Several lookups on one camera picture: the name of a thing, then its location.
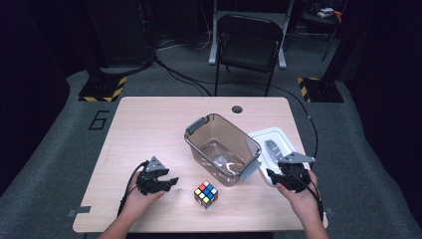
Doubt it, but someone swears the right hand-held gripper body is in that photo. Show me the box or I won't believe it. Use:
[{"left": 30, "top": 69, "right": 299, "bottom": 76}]
[{"left": 278, "top": 151, "right": 317, "bottom": 193}]

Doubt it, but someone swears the clear brown plastic storage box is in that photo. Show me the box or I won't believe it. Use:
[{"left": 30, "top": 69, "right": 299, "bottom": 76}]
[{"left": 183, "top": 113, "right": 263, "bottom": 187}]

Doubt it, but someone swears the multicoloured puzzle cube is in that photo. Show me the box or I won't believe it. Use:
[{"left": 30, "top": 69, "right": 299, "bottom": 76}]
[{"left": 193, "top": 180, "right": 219, "bottom": 209}]

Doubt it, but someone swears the black folding chair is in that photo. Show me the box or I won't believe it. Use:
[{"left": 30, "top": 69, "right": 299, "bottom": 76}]
[{"left": 214, "top": 13, "right": 285, "bottom": 98}]

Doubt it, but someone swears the white device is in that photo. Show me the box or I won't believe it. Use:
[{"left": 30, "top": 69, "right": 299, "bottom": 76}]
[{"left": 316, "top": 7, "right": 335, "bottom": 19}]

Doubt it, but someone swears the white box lid grey handle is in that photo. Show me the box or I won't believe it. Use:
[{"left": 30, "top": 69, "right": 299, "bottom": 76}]
[{"left": 248, "top": 126, "right": 300, "bottom": 187}]

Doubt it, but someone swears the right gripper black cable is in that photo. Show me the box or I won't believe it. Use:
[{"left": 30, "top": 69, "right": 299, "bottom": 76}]
[{"left": 288, "top": 168, "right": 325, "bottom": 221}]

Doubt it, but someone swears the person's right hand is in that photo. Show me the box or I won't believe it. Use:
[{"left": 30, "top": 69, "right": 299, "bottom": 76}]
[{"left": 276, "top": 170, "right": 321, "bottom": 220}]

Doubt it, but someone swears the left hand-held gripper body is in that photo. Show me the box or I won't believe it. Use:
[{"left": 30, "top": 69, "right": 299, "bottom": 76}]
[{"left": 136, "top": 155, "right": 168, "bottom": 196}]

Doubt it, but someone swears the person's left hand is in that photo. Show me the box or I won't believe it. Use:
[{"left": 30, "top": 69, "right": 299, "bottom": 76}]
[{"left": 120, "top": 172, "right": 166, "bottom": 218}]

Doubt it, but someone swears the black base with hazard tape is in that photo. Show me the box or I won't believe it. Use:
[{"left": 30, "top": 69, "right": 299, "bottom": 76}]
[
  {"left": 297, "top": 77, "right": 345, "bottom": 104},
  {"left": 78, "top": 77, "right": 128, "bottom": 103}
]

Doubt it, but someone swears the grey metal stand frame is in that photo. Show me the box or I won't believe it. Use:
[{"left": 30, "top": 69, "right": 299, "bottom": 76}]
[{"left": 208, "top": 0, "right": 296, "bottom": 70}]

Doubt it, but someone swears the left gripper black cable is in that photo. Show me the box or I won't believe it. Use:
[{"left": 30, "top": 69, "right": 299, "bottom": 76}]
[{"left": 117, "top": 160, "right": 149, "bottom": 217}]

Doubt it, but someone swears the black equipment case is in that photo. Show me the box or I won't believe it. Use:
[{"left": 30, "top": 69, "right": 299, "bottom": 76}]
[{"left": 96, "top": 0, "right": 155, "bottom": 68}]

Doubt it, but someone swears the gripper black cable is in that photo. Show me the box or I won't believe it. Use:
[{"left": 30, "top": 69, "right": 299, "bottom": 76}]
[
  {"left": 117, "top": 160, "right": 149, "bottom": 217},
  {"left": 288, "top": 168, "right": 325, "bottom": 221}
]

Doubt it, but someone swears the thick black floor cable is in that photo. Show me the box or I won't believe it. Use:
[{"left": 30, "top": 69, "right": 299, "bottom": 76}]
[{"left": 152, "top": 55, "right": 213, "bottom": 98}]

